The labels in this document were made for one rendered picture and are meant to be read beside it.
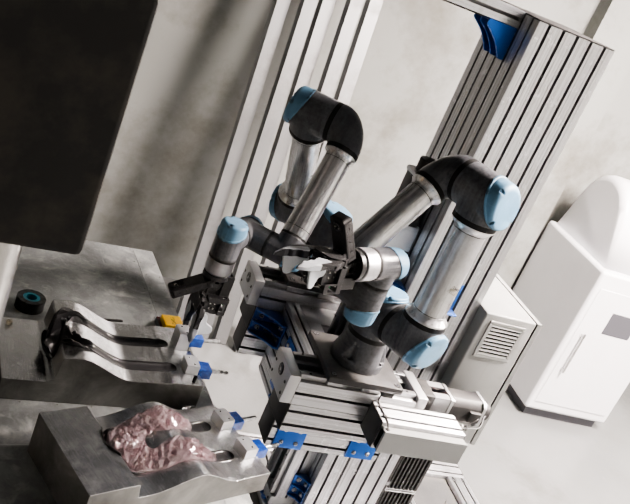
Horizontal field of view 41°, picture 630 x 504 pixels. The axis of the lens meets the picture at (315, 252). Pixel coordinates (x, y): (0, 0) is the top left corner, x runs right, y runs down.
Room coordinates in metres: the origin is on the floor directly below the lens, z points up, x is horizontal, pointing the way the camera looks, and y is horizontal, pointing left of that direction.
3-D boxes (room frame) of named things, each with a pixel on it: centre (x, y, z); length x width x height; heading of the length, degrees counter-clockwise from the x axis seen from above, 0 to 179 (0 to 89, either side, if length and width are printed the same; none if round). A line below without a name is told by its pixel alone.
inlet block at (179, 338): (2.03, 0.20, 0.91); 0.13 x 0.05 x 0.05; 121
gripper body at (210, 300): (2.03, 0.21, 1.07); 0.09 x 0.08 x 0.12; 121
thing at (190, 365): (1.94, 0.14, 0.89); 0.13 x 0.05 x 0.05; 121
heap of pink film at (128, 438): (1.60, 0.15, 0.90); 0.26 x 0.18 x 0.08; 138
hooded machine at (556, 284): (4.63, -1.56, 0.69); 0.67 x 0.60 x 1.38; 25
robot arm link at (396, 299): (2.06, -0.23, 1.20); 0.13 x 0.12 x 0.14; 50
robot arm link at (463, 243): (1.97, -0.32, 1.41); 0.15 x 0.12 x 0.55; 50
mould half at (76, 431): (1.59, 0.15, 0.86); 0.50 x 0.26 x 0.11; 138
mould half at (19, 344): (1.85, 0.41, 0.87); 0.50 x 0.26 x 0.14; 121
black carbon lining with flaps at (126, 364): (1.85, 0.39, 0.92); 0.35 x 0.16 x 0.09; 121
